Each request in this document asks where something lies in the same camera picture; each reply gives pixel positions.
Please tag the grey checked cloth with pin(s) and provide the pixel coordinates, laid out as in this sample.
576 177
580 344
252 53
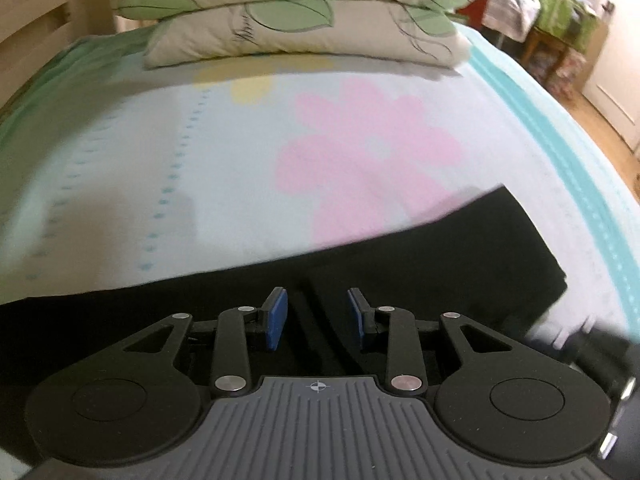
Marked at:
510 10

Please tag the white door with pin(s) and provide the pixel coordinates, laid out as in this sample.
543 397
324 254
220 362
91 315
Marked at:
620 60

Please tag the pale wooden bed headboard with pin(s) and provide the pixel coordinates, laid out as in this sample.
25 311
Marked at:
35 0

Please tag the black pants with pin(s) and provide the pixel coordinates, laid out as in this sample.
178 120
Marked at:
450 260

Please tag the wooden stool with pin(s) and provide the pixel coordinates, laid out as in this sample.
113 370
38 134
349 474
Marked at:
542 45

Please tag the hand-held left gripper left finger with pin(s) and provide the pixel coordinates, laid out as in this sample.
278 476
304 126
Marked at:
276 317

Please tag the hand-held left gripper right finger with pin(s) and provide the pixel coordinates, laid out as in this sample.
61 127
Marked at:
356 317

